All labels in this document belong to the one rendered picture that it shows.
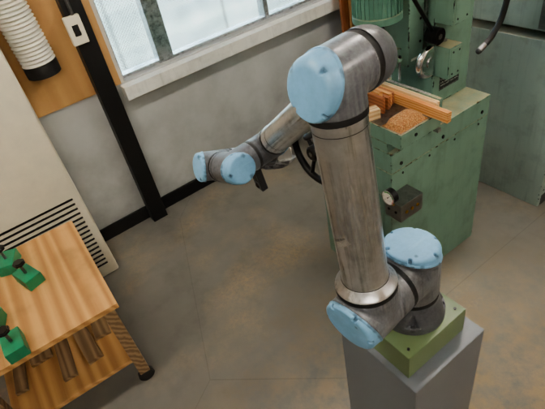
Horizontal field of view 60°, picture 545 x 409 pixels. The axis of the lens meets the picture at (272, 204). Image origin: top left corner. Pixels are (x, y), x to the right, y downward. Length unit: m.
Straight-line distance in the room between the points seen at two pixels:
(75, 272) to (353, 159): 1.46
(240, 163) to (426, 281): 0.58
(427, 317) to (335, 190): 0.57
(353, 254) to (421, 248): 0.27
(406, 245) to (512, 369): 1.03
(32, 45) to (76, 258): 0.94
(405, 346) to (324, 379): 0.76
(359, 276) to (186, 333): 1.41
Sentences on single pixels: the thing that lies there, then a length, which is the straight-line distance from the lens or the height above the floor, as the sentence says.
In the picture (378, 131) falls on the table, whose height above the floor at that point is 0.88.
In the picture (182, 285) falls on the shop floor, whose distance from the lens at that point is 2.57.
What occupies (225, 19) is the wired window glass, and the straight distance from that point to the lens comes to 3.01.
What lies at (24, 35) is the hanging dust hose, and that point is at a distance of 2.35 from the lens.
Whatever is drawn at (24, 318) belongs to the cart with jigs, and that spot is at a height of 0.53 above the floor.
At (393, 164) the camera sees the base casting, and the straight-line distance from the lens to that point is 1.80.
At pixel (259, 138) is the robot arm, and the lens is 1.35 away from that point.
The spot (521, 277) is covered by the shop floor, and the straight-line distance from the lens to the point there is 2.48.
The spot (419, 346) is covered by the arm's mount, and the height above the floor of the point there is 0.65.
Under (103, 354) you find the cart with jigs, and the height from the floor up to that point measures 0.18.
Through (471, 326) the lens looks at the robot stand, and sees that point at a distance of 1.57.
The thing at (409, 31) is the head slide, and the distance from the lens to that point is 1.87.
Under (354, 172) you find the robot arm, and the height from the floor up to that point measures 1.27.
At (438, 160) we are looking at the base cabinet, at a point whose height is 0.64.
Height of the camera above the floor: 1.80
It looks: 39 degrees down
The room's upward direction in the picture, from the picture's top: 12 degrees counter-clockwise
